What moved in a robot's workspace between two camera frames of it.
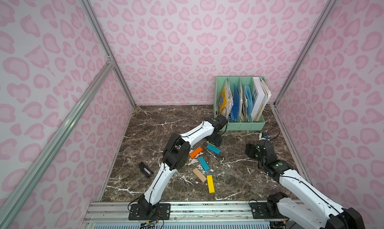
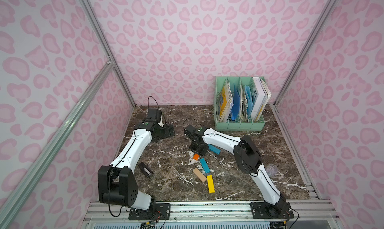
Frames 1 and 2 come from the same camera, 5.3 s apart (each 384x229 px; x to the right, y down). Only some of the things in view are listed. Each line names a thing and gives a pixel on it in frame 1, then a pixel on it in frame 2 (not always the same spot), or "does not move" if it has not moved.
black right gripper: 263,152 -> 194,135
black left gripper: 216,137 -> 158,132
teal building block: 213,148 does not move
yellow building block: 211,186 does not move
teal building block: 204,164 does not move
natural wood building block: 201,177 does not move
